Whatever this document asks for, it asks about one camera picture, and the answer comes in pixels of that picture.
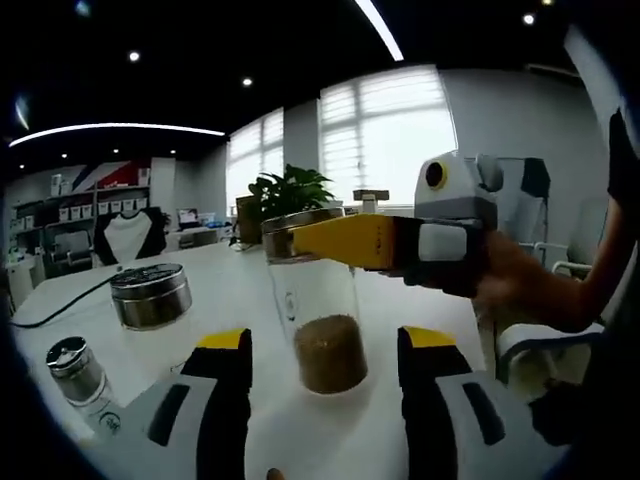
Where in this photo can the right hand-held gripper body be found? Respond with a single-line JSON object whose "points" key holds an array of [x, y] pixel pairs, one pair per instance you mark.
{"points": [[460, 200]]}

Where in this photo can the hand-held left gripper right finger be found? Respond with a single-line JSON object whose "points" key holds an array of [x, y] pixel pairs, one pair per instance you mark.
{"points": [[430, 425]]}

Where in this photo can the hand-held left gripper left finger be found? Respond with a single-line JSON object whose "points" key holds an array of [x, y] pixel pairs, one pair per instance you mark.
{"points": [[225, 425]]}

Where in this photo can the tall seasoning bottle brown contents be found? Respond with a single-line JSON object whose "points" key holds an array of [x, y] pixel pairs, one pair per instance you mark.
{"points": [[330, 355]]}

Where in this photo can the tall seasoning bottle white contents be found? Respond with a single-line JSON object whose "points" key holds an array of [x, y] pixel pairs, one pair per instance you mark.
{"points": [[150, 300]]}

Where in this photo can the short glass seasoning bottle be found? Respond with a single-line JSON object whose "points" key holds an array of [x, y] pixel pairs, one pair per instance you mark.
{"points": [[75, 370]]}

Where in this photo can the person's left hand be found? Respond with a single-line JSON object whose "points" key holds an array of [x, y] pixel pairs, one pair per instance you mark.
{"points": [[275, 475]]}

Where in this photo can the person's right hand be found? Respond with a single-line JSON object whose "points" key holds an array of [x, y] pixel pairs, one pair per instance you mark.
{"points": [[515, 285]]}

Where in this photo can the white thermos flask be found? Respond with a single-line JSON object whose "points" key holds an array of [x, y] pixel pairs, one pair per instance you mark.
{"points": [[370, 206]]}

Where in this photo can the flat brown box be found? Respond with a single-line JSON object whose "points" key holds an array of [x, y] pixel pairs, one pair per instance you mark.
{"points": [[371, 194]]}

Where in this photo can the large green potted plant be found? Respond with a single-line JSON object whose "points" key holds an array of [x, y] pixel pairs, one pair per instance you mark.
{"points": [[290, 192]]}

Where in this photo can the wide window with white blinds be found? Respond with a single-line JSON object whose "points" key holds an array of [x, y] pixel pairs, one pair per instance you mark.
{"points": [[390, 135]]}

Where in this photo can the brown cardboard box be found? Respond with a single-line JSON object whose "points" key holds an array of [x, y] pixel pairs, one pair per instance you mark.
{"points": [[246, 220]]}

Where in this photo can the narrow window with white blinds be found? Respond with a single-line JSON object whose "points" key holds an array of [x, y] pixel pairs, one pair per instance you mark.
{"points": [[255, 150]]}

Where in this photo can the small open laptop bright screen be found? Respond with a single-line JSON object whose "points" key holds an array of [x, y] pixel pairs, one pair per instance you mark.
{"points": [[189, 217]]}

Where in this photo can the small green potted plant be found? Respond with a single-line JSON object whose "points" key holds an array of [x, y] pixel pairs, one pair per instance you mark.
{"points": [[167, 220]]}

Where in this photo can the straight ceiling light strip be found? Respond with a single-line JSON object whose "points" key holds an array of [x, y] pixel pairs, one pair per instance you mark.
{"points": [[380, 30]]}

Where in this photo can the round ceiling spot light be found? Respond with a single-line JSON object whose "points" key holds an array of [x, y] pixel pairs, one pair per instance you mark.
{"points": [[134, 56], [247, 81]]}

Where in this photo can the white low cabinet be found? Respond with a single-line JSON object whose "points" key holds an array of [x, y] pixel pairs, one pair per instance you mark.
{"points": [[22, 280]]}

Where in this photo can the row of white storage bins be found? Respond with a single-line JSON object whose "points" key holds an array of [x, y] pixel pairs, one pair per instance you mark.
{"points": [[100, 207]]}

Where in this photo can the curved ceiling light strip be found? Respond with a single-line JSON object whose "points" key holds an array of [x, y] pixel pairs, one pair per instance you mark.
{"points": [[125, 126]]}

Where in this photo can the red blue striped wall banner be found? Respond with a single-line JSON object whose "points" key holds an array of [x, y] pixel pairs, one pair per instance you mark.
{"points": [[125, 172]]}

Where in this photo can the wall shelf unit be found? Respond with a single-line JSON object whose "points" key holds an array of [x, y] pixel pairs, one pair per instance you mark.
{"points": [[30, 210]]}

